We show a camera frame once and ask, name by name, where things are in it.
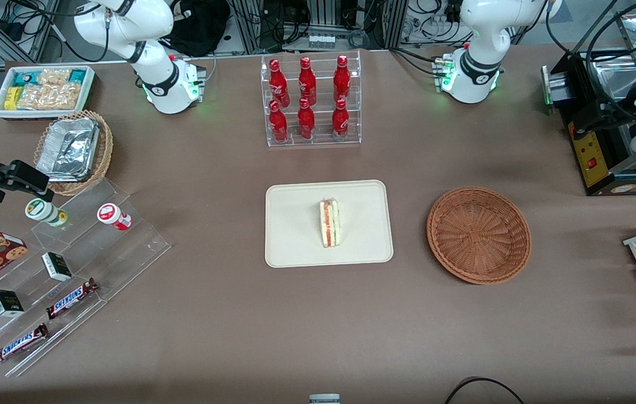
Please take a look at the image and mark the triangle sandwich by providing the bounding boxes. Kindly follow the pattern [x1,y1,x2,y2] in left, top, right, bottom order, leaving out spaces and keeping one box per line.
[319,198,341,249]

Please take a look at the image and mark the light wicker basket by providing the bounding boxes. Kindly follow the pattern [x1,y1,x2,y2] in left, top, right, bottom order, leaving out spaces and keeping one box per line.
[33,110,114,196]

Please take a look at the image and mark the cream rectangular serving tray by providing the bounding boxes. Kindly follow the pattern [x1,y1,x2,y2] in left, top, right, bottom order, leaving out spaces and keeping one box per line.
[265,180,394,269]

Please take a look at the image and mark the brown round wicker basket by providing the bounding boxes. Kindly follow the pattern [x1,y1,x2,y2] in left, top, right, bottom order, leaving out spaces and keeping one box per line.
[427,186,532,284]

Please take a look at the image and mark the green sunflower lid jar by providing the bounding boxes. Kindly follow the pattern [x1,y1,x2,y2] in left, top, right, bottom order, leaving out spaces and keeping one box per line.
[25,198,69,228]

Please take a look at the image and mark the stacked aluminium foil trays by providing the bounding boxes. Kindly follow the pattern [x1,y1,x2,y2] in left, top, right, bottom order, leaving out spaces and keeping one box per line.
[35,117,100,182]

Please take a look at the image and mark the small black carton box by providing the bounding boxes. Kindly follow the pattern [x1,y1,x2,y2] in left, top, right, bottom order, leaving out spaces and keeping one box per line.
[42,252,73,282]
[0,290,25,318]

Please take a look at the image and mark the large clear rice cracker bag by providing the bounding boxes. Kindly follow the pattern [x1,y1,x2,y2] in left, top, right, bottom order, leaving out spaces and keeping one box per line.
[16,83,83,111]

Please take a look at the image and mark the red lid small jar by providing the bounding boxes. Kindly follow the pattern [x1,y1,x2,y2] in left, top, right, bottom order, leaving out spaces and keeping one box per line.
[97,203,133,231]

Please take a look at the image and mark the small clear rice cracker bag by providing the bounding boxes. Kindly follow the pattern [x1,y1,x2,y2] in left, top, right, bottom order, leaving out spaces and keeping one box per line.
[37,68,71,86]

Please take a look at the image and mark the white plastic snack bin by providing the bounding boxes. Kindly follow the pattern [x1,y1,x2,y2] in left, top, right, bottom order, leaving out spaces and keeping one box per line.
[0,65,96,121]

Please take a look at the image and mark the Snickers chocolate bar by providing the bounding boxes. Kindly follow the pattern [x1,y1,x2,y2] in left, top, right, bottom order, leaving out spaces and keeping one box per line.
[0,323,50,366]
[45,278,99,320]

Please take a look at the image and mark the clear acrylic tiered display stand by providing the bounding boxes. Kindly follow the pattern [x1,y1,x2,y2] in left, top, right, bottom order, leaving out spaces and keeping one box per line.
[0,177,171,378]

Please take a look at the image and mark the black fabric bag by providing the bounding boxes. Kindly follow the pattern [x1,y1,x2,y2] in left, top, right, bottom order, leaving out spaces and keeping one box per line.
[163,0,231,58]

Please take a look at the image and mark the red cola bottle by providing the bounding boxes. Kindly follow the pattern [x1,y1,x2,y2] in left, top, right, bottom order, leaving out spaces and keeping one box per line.
[269,58,289,107]
[298,98,316,140]
[299,56,317,106]
[269,100,289,143]
[332,98,350,141]
[333,54,351,103]

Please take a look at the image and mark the clear acrylic bottle rack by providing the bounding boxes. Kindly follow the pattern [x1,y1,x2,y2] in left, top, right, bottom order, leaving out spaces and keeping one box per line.
[260,49,362,148]

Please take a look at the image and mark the black machine with yellow panel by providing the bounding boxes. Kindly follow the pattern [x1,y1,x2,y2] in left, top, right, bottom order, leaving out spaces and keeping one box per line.
[541,49,636,197]

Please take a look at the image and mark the black cable loop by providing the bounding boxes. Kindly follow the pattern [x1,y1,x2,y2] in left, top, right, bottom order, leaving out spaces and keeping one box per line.
[444,377,526,404]

